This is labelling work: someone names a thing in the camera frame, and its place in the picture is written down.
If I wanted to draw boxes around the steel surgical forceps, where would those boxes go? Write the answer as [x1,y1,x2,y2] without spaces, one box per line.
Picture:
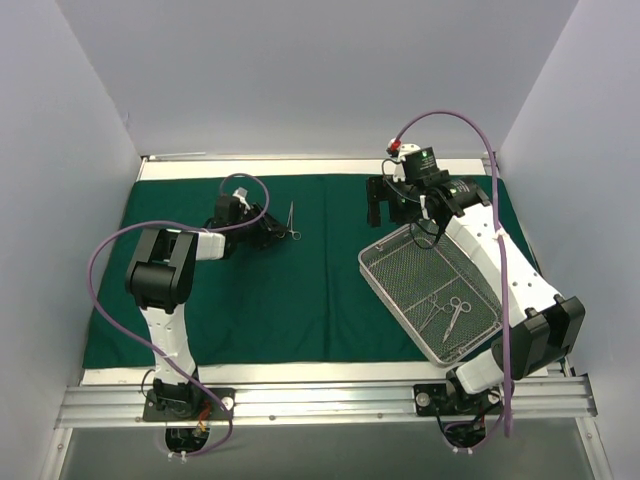
[417,293,449,333]
[286,201,301,241]

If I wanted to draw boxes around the dark green surgical cloth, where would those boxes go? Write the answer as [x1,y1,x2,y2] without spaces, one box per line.
[83,175,423,369]

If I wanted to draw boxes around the metal wire mesh tray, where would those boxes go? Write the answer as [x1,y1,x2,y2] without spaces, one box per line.
[358,221,502,368]

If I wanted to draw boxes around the steel surgical scissors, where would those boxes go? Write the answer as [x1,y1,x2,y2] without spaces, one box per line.
[442,296,472,342]

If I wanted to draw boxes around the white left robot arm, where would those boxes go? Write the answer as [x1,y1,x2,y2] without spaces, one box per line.
[125,194,286,419]

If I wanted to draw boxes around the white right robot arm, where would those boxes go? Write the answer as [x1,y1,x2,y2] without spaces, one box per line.
[358,175,585,413]

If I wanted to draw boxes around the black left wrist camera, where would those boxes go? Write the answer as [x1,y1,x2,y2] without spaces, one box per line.
[213,187,250,227]

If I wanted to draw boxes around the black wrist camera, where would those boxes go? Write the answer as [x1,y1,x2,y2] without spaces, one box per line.
[390,142,441,185]
[213,187,250,227]

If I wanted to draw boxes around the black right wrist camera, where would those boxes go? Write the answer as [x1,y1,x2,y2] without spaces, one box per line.
[390,142,441,185]

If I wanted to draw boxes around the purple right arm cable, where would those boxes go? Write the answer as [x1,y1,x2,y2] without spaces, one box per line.
[394,109,516,447]

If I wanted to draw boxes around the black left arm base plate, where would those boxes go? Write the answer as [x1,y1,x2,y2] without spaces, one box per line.
[142,385,236,423]

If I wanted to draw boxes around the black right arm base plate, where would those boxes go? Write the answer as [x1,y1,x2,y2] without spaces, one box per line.
[412,382,503,417]

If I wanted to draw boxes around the aluminium front frame rail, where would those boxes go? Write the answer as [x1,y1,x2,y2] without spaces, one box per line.
[56,377,597,428]

